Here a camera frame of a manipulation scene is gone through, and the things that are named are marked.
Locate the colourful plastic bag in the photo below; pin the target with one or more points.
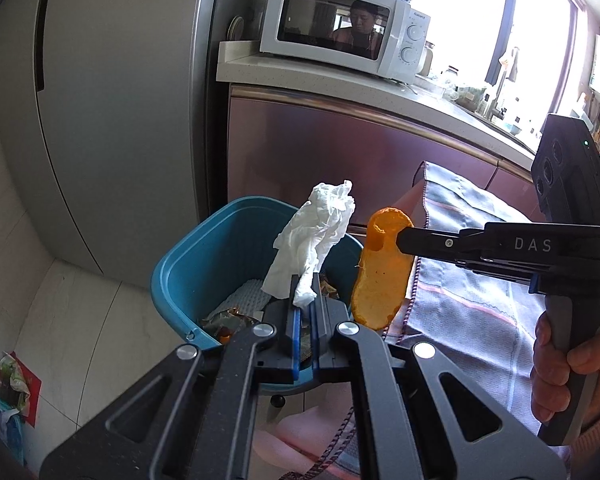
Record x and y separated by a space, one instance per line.
5 390

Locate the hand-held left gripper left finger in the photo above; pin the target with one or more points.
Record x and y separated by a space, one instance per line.
296 350

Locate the dark green bag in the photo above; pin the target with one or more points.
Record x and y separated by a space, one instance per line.
467 96

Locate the metal faucet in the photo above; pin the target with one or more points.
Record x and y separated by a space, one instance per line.
500 97

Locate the person's right hand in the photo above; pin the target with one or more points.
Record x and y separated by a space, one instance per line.
545 380

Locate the kitchen window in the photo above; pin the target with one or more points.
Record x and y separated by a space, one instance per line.
455 35

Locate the glass kettle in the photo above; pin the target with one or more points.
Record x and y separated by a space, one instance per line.
427 57

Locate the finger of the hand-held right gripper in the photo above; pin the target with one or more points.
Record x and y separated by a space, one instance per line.
430 242

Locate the hanging dish cloth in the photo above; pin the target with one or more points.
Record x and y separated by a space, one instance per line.
511 65

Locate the teal plastic bin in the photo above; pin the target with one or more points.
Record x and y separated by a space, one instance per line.
215 250

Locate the grey checked cloth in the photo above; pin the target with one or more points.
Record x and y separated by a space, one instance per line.
460 320

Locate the glass jar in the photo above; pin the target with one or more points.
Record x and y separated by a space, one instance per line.
450 76

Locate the white microwave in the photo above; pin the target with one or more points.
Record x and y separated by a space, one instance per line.
395 25

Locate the purple base cabinets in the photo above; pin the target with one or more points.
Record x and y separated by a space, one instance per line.
330 160

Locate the person's pink clothing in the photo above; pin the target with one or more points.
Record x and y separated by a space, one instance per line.
305 440

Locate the white tissue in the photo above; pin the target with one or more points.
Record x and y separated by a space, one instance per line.
310 240

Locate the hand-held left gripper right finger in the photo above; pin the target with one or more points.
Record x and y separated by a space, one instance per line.
315 355

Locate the gold foil wrapper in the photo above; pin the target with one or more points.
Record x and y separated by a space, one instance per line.
230 319

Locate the white foam fruit net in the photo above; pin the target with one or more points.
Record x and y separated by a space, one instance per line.
245 296

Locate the leaning plate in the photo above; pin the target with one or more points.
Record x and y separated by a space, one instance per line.
236 28

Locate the grey refrigerator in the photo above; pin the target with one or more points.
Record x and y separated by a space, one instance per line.
120 110

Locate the white kitchen countertop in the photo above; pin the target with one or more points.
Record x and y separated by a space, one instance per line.
260 67

